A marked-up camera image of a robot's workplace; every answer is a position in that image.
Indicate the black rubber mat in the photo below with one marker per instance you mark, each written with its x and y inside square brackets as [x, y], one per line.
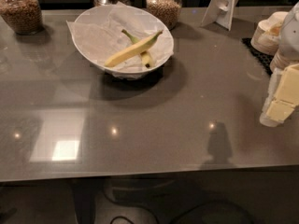
[263, 59]

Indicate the short yellow banana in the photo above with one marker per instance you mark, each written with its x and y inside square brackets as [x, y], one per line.
[145, 56]

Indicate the stack of paper bowls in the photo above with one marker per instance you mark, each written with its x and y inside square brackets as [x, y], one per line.
[266, 36]

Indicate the white paper liner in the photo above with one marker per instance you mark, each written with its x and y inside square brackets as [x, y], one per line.
[93, 41]

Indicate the right glass jar of grains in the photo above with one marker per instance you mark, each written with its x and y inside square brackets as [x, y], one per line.
[167, 11]

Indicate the white bowl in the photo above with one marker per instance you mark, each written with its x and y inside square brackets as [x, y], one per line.
[93, 19]

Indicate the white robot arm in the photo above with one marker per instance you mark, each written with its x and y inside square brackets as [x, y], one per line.
[288, 45]

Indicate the glass jar of grains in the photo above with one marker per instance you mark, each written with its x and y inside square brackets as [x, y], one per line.
[167, 11]
[24, 17]

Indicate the left glass jar of grains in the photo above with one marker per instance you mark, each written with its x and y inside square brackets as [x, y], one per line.
[24, 17]

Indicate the white folded sign stand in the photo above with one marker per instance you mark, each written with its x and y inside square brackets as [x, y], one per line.
[221, 12]

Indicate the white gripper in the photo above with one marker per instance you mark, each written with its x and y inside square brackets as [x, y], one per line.
[290, 37]

